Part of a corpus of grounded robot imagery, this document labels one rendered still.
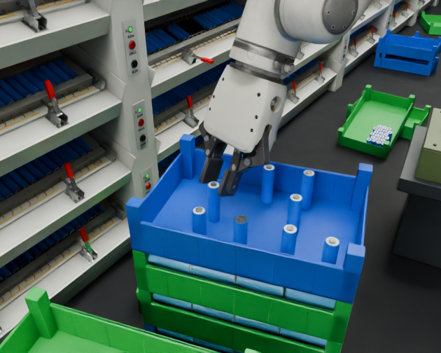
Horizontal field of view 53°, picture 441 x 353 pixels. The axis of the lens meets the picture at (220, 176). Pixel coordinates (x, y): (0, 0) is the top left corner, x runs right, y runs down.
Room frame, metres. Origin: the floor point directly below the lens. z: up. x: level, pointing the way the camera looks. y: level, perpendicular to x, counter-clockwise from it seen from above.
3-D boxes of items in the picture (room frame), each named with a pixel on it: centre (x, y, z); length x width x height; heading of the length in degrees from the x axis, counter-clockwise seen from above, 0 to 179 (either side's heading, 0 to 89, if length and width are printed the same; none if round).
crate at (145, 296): (0.50, -0.05, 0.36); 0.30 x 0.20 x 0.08; 72
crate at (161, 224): (0.50, -0.05, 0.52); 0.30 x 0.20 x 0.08; 72
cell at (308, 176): (0.54, -0.13, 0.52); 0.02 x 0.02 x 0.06
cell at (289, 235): (0.42, -0.09, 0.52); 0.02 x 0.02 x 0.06
